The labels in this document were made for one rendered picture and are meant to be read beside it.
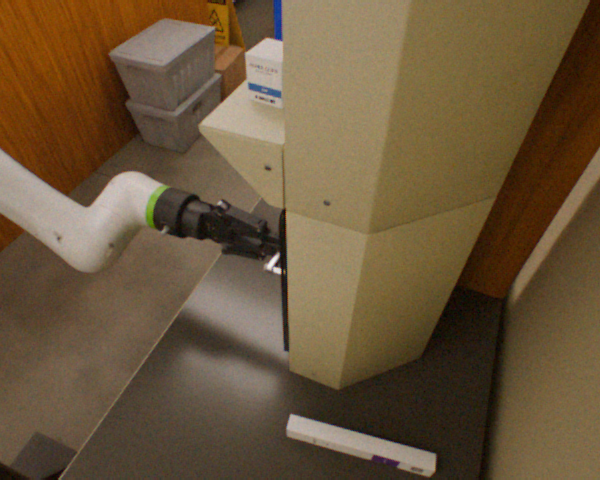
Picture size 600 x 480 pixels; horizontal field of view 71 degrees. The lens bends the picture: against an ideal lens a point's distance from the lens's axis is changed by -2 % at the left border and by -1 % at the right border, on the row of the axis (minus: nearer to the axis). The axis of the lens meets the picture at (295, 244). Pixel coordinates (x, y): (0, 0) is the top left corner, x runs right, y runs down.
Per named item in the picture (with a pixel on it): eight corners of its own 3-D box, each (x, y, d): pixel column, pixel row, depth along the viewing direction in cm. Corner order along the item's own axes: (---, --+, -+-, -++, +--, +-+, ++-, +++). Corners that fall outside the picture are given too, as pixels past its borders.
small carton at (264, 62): (301, 91, 56) (301, 45, 52) (282, 109, 53) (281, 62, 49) (268, 82, 58) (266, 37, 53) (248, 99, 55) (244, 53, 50)
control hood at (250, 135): (360, 94, 75) (367, 37, 67) (284, 212, 55) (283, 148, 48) (300, 81, 78) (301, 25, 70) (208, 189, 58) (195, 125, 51)
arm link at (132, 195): (118, 155, 88) (135, 192, 97) (78, 195, 81) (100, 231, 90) (175, 171, 85) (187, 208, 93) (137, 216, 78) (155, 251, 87)
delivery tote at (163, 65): (223, 74, 304) (217, 26, 279) (175, 116, 267) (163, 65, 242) (174, 63, 315) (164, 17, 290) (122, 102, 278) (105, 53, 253)
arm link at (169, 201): (178, 176, 86) (186, 209, 93) (142, 211, 79) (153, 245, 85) (203, 183, 84) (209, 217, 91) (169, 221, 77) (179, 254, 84)
